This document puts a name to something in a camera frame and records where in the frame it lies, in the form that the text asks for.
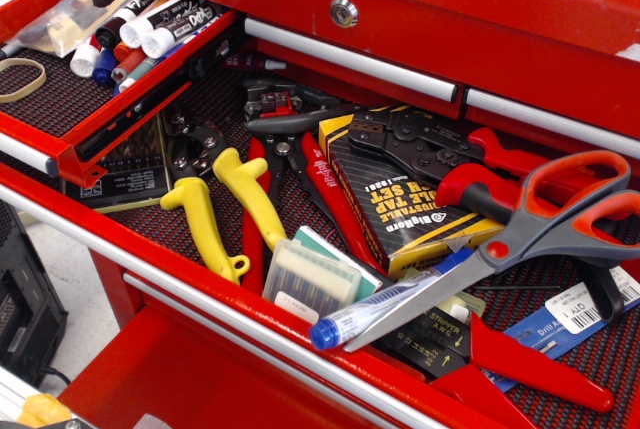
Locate red and grey scissors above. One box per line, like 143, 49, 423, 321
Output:
344, 150, 639, 353

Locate small open upper drawer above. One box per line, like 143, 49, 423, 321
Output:
1, 10, 244, 191

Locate clear plastic bag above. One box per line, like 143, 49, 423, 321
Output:
11, 0, 132, 58

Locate black cap Expo marker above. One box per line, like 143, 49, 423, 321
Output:
95, 0, 157, 49

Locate white cap Expo marker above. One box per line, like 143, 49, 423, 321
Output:
119, 0, 201, 49

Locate white cap marker front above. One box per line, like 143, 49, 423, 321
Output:
141, 3, 220, 59

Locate white cap marker left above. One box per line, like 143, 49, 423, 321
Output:
69, 36, 101, 79

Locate blue cap marker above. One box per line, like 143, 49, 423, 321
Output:
92, 48, 119, 87

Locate red brown marker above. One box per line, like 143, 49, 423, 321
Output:
111, 47, 146, 84

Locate tan rubber band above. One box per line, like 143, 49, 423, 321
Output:
1, 57, 47, 104

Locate black drill bit index box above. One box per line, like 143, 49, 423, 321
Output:
62, 116, 171, 213

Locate silver keyhole lock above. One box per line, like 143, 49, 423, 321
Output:
330, 0, 359, 28

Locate black device on floor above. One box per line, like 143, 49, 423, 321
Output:
1, 202, 68, 386

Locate clear drill bit case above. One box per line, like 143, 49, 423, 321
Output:
262, 239, 361, 324

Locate black yellow tap set box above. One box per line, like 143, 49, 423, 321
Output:
319, 115, 502, 280

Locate green white flat package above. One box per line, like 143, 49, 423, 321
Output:
294, 226, 390, 301

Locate red black crimping tool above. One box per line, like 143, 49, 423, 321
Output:
346, 108, 636, 324

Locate blue capped white tube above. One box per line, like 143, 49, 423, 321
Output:
309, 248, 473, 350

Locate red tool chest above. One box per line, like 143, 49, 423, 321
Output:
1, 0, 639, 428

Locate yellow handled tin snips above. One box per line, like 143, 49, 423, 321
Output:
160, 115, 287, 285

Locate black automatic wire stripper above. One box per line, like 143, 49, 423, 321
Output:
243, 78, 366, 135

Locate red handled AWG wire stripper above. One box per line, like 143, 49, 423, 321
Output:
378, 308, 614, 428

